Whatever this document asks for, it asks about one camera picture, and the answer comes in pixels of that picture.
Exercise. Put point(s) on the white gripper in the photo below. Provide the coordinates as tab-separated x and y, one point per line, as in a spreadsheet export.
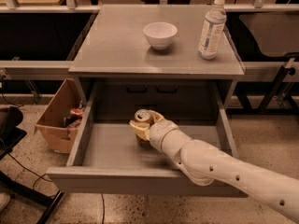
160	132

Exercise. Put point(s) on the orange soda can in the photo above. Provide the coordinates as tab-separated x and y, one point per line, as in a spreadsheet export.
142	115

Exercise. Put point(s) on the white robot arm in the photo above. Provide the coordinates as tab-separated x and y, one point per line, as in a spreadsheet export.
203	163

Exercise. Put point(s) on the open grey top drawer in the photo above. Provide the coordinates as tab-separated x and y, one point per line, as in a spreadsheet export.
108	158

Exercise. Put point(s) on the red can in box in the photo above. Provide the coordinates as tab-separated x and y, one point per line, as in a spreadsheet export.
77	113

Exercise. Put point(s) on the grey metal cabinet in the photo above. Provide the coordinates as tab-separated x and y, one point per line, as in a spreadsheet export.
147	57

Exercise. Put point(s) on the white ceramic bowl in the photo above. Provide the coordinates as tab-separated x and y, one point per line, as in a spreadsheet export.
160	35

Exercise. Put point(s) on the brown cardboard box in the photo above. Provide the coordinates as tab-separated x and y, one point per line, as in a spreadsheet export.
52	124

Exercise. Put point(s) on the clear plastic water bottle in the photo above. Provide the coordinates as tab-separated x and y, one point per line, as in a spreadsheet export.
213	26

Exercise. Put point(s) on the grey chair on right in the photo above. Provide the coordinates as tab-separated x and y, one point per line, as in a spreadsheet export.
276	34

